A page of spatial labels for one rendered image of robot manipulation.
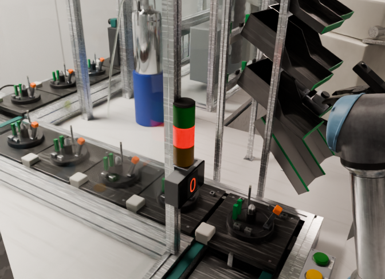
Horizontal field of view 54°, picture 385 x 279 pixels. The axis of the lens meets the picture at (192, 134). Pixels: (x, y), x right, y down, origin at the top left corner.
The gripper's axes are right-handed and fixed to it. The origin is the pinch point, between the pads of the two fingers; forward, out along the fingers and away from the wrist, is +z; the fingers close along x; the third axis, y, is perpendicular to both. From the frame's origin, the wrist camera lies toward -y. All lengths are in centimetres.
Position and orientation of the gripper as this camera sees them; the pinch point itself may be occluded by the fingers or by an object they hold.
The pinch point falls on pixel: (329, 96)
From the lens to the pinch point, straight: 136.9
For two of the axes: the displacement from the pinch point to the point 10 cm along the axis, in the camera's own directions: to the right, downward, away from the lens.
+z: -7.1, 0.9, 7.0
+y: 3.3, 9.2, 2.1
